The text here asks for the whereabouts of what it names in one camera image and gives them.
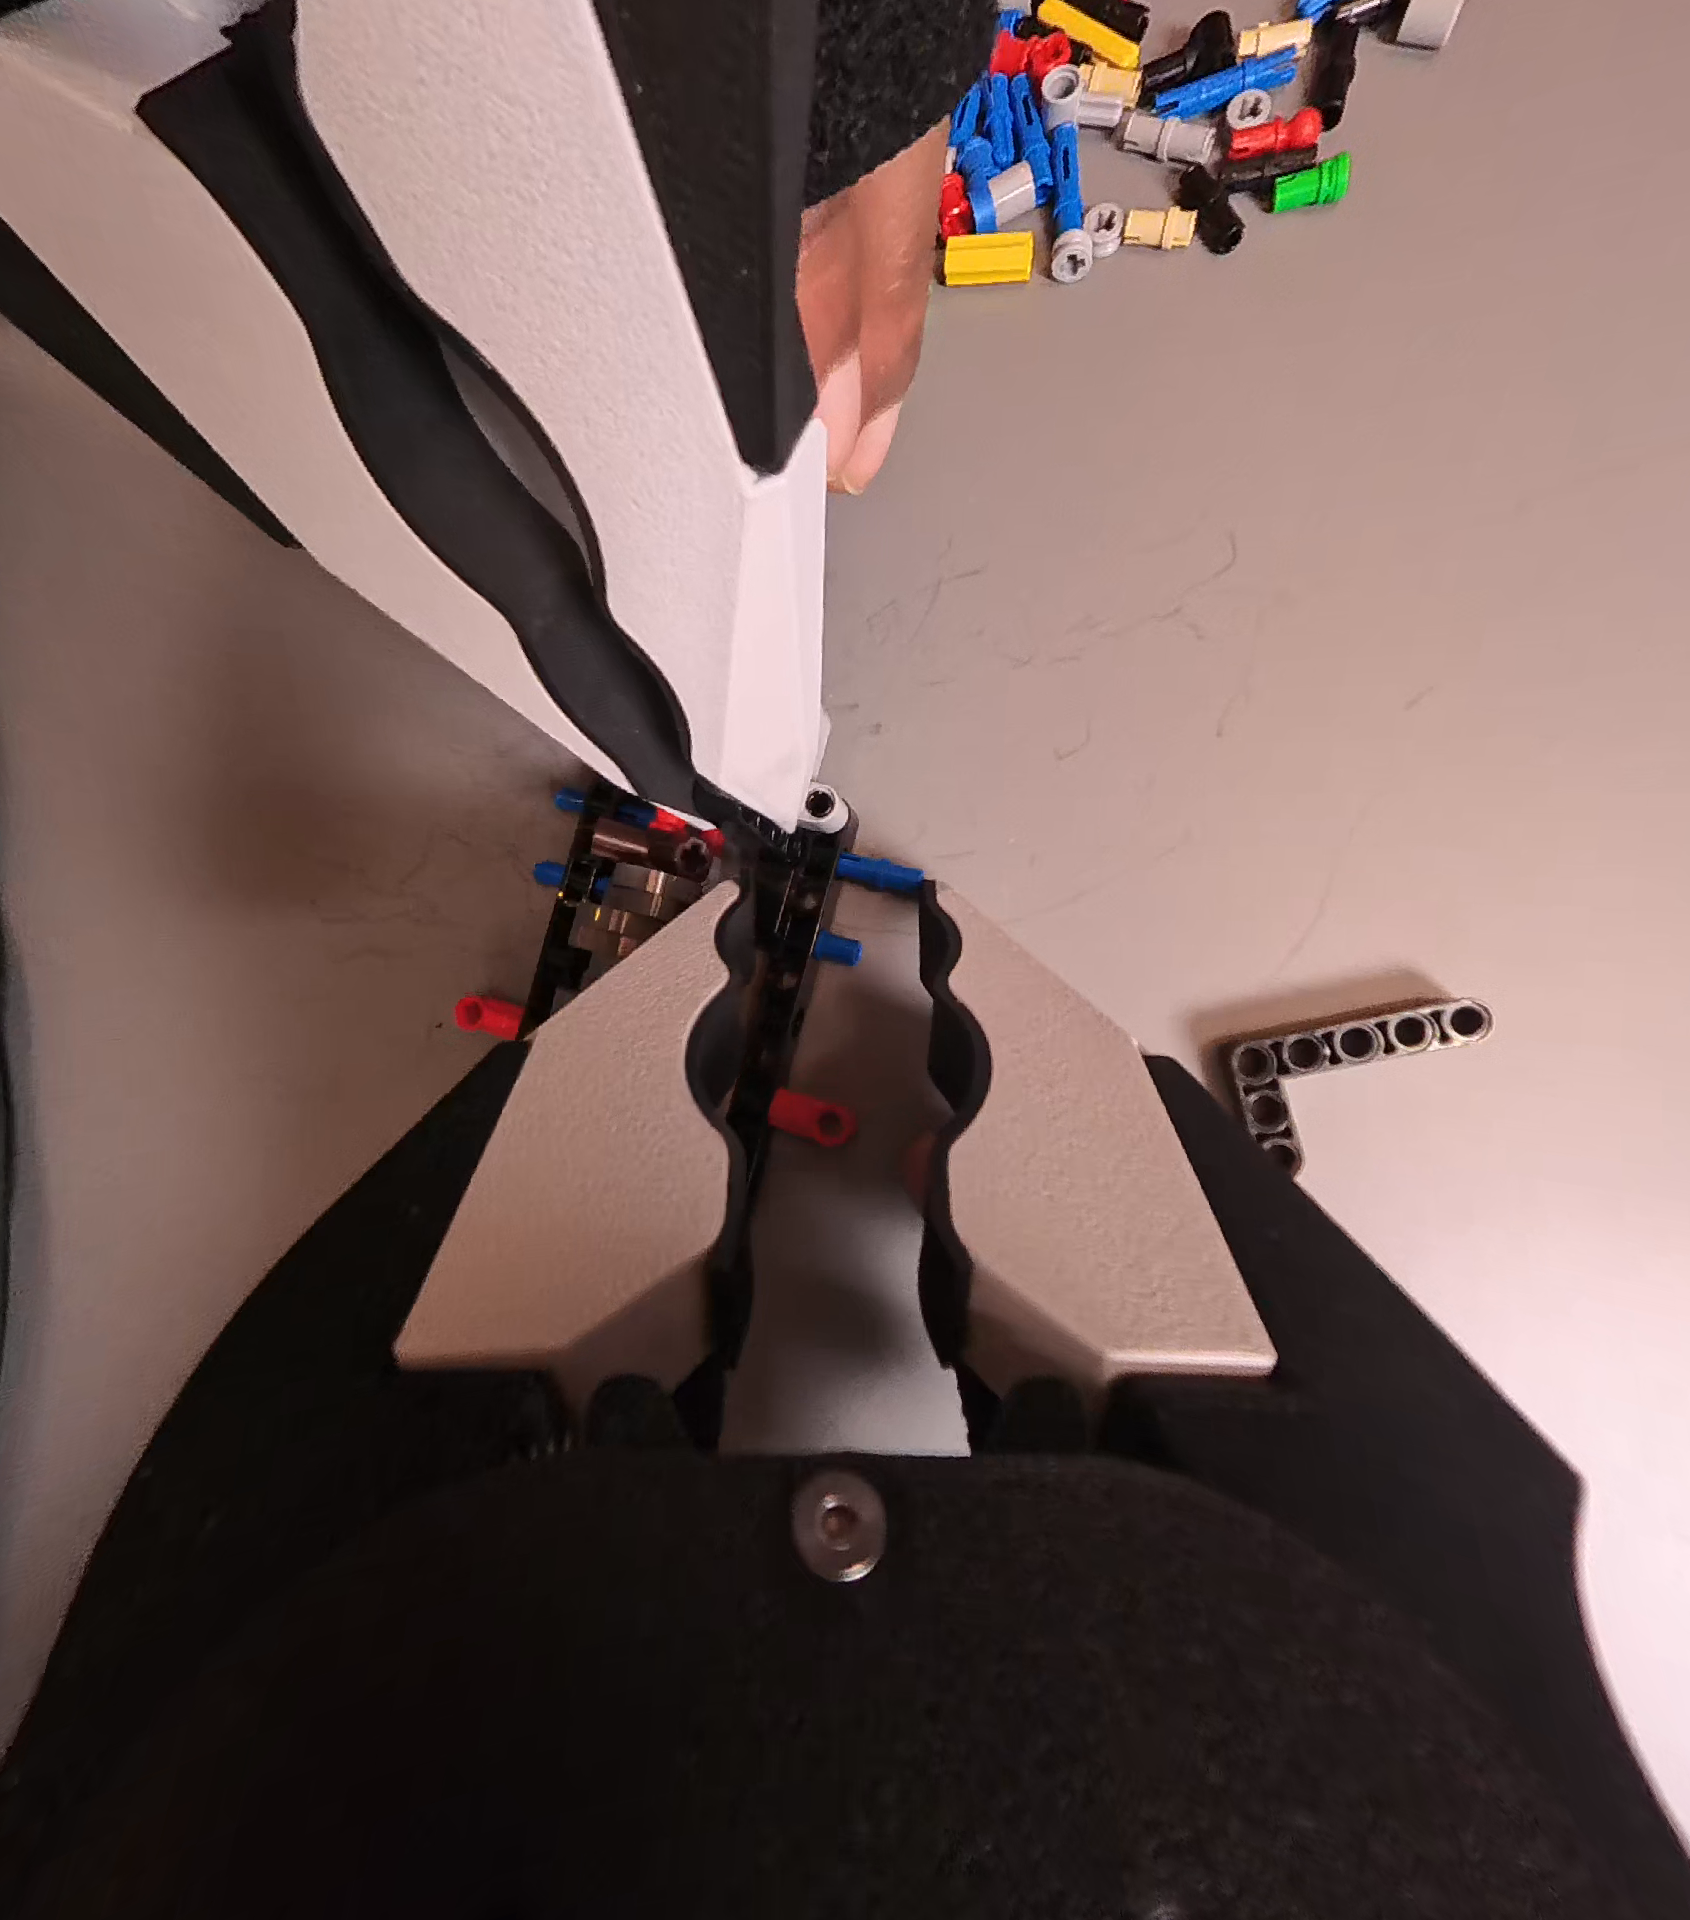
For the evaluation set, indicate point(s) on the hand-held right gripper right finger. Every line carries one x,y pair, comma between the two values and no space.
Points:
1101,1200

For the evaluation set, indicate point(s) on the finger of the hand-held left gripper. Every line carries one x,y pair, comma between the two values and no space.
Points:
154,270
560,225

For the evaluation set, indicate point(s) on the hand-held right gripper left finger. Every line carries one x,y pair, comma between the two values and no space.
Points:
560,1200

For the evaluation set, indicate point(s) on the black frame lego assembly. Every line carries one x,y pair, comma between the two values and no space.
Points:
628,908

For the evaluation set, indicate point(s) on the pile of small lego pieces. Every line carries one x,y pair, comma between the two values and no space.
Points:
989,259

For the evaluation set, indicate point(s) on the dark angled lego beam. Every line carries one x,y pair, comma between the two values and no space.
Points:
1362,1041

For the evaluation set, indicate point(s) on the person's left hand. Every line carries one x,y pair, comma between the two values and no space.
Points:
868,315

